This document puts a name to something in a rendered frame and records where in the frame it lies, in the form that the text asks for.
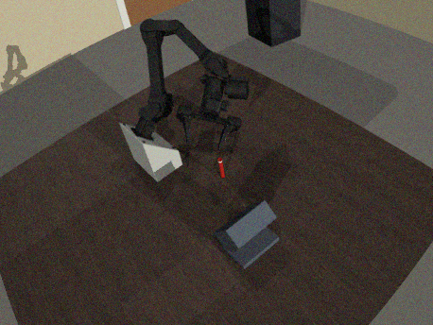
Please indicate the red peg with white band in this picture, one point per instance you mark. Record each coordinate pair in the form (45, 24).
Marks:
(221, 168)

